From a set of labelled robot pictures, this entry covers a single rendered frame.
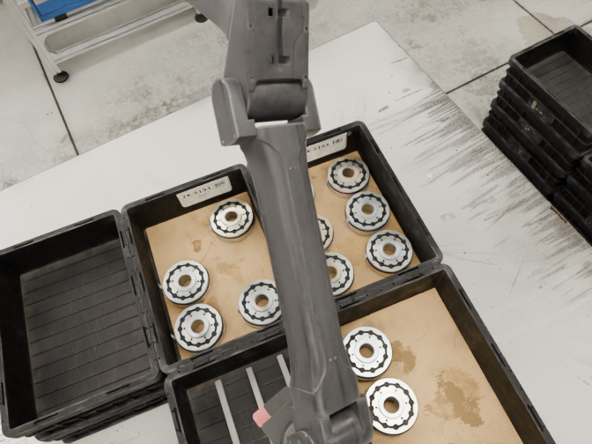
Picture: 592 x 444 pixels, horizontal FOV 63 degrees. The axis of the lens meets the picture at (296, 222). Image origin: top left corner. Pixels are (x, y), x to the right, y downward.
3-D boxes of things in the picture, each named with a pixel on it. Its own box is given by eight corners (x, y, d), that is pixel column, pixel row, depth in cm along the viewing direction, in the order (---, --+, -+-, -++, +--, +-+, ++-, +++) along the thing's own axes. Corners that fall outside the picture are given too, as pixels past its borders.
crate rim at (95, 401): (-8, 259, 108) (-15, 255, 106) (122, 211, 111) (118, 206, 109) (10, 441, 90) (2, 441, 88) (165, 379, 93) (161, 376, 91)
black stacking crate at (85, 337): (18, 275, 116) (-12, 255, 106) (136, 231, 120) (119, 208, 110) (38, 443, 98) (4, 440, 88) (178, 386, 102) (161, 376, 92)
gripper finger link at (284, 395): (280, 455, 76) (282, 458, 67) (252, 417, 78) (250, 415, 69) (313, 425, 78) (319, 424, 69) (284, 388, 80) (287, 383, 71)
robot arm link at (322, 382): (286, 85, 58) (204, 87, 52) (314, 68, 54) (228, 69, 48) (357, 429, 60) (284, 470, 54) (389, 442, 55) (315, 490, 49)
